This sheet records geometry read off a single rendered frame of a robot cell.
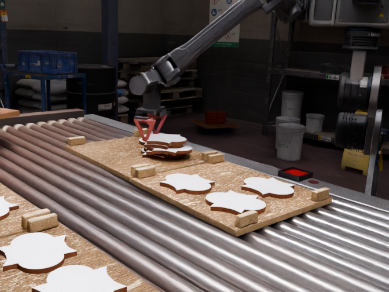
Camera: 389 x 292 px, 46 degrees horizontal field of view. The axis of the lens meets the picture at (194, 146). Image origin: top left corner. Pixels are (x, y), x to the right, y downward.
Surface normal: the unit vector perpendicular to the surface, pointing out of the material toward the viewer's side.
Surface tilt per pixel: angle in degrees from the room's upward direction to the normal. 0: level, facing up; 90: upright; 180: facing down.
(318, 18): 90
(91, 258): 0
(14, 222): 0
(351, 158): 82
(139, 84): 90
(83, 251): 0
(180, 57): 86
